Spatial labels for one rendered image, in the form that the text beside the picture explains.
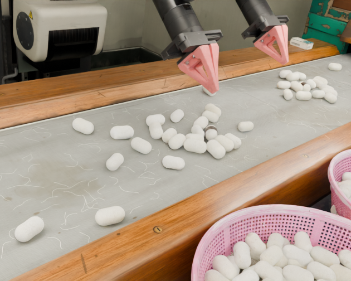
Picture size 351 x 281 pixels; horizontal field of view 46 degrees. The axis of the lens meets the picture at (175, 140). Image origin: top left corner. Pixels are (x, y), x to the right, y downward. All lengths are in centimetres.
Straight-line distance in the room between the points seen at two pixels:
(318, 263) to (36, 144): 42
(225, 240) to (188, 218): 5
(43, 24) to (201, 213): 82
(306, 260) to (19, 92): 52
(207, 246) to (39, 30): 87
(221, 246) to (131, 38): 291
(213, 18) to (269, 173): 230
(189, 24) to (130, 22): 256
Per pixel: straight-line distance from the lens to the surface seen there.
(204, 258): 45
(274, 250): 50
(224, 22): 278
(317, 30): 153
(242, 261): 48
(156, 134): 66
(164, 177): 58
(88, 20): 126
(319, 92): 100
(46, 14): 119
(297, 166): 63
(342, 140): 76
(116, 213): 48
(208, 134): 68
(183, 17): 72
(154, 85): 85
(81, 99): 75
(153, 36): 327
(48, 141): 65
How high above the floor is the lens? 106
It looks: 28 degrees down
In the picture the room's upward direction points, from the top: 9 degrees clockwise
